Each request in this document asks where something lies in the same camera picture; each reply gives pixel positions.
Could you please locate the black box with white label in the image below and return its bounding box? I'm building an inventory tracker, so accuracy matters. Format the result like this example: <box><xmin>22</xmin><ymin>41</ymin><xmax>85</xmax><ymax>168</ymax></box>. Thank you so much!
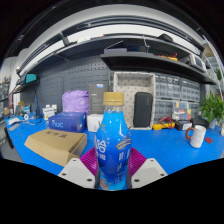
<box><xmin>173</xmin><ymin>119</ymin><xmax>194</xmax><ymax>132</ymax></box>

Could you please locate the blue printed box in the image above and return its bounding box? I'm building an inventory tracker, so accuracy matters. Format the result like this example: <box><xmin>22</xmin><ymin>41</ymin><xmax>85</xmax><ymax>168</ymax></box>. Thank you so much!
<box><xmin>48</xmin><ymin>111</ymin><xmax>88</xmax><ymax>133</ymax></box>

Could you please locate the blue drink bottle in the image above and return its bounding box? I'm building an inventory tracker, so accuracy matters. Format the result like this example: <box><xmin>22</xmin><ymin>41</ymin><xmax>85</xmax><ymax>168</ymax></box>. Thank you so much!
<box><xmin>94</xmin><ymin>91</ymin><xmax>133</xmax><ymax>192</ymax></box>

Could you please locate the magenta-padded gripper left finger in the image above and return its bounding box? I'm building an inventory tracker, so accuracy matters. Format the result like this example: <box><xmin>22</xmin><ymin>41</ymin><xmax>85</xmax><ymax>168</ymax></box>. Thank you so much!
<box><xmin>57</xmin><ymin>147</ymin><xmax>100</xmax><ymax>190</ymax></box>

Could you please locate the white labelled container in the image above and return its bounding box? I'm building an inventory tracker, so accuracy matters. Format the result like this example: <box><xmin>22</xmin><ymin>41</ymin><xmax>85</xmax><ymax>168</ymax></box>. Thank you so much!
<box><xmin>42</xmin><ymin>104</ymin><xmax>58</xmax><ymax>121</ymax></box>

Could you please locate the yellow multimeter with red leads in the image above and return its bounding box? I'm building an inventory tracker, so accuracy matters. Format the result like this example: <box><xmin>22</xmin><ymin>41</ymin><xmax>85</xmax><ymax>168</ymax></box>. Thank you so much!
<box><xmin>152</xmin><ymin>115</ymin><xmax>176</xmax><ymax>131</ymax></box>

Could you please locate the white ribbed mug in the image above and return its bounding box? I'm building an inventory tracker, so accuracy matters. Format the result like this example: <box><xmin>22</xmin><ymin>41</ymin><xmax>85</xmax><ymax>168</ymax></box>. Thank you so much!
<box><xmin>185</xmin><ymin>124</ymin><xmax>208</xmax><ymax>149</ymax></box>

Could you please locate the grey parts drawer cabinet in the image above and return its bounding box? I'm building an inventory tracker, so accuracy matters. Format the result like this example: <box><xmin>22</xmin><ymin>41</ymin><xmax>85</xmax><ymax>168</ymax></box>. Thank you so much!
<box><xmin>153</xmin><ymin>99</ymin><xmax>174</xmax><ymax>124</ymax></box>
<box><xmin>155</xmin><ymin>73</ymin><xmax>183</xmax><ymax>101</ymax></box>
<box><xmin>180</xmin><ymin>77</ymin><xmax>201</xmax><ymax>103</ymax></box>
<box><xmin>189</xmin><ymin>102</ymin><xmax>200</xmax><ymax>119</ymax></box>

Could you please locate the yellow tool with red cable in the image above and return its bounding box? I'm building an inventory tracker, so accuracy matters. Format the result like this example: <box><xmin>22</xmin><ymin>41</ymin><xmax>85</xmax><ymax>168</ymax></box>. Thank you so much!
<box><xmin>158</xmin><ymin>52</ymin><xmax>179</xmax><ymax>62</ymax></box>

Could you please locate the dark workbench shelf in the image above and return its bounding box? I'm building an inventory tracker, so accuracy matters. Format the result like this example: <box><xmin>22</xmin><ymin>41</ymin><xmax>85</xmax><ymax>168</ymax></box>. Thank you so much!
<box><xmin>99</xmin><ymin>51</ymin><xmax>218</xmax><ymax>86</ymax></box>

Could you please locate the purple plastic bag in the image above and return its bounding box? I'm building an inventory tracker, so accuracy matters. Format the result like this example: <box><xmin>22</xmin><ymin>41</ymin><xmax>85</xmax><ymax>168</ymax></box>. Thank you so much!
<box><xmin>61</xmin><ymin>89</ymin><xmax>90</xmax><ymax>115</ymax></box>

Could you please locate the plain black box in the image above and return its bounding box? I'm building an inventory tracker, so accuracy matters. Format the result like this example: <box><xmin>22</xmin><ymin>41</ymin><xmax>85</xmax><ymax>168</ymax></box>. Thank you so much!
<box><xmin>191</xmin><ymin>117</ymin><xmax>210</xmax><ymax>129</ymax></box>

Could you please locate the brown cardboard box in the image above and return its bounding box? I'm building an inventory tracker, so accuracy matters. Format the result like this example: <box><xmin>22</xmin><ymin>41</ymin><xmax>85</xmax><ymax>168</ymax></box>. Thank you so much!
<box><xmin>23</xmin><ymin>128</ymin><xmax>88</xmax><ymax>167</ymax></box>

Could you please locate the grey oscilloscope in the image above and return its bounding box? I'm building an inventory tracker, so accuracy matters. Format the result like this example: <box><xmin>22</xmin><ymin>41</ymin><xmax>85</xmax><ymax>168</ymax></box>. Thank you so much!
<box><xmin>189</xmin><ymin>53</ymin><xmax>208</xmax><ymax>71</ymax></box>

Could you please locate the white shelving unit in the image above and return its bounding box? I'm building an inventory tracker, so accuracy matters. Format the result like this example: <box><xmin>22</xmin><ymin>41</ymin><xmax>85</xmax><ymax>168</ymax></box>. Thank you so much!
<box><xmin>201</xmin><ymin>34</ymin><xmax>224</xmax><ymax>101</ymax></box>

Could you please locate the black rounded case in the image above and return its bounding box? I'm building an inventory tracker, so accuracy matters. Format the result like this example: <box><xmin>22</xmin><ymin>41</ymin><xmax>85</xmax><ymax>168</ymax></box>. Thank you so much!
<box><xmin>133</xmin><ymin>91</ymin><xmax>154</xmax><ymax>128</ymax></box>

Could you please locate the dark grey upright box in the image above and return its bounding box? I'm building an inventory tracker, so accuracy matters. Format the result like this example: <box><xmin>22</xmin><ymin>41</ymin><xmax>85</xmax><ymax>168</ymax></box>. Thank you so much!
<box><xmin>88</xmin><ymin>83</ymin><xmax>110</xmax><ymax>115</ymax></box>

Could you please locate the small white box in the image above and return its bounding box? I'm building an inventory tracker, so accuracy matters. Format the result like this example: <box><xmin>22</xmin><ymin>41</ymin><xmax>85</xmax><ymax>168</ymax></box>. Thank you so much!
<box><xmin>86</xmin><ymin>113</ymin><xmax>104</xmax><ymax>133</ymax></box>

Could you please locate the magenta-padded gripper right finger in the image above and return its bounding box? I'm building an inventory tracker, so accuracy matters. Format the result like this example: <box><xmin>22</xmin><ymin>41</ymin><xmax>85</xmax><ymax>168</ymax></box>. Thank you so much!
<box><xmin>126</xmin><ymin>147</ymin><xmax>169</xmax><ymax>190</ymax></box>

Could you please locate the green potted plant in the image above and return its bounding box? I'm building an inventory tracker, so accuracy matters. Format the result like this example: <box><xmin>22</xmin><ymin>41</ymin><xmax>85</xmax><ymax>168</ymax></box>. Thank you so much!
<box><xmin>198</xmin><ymin>90</ymin><xmax>224</xmax><ymax>129</ymax></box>

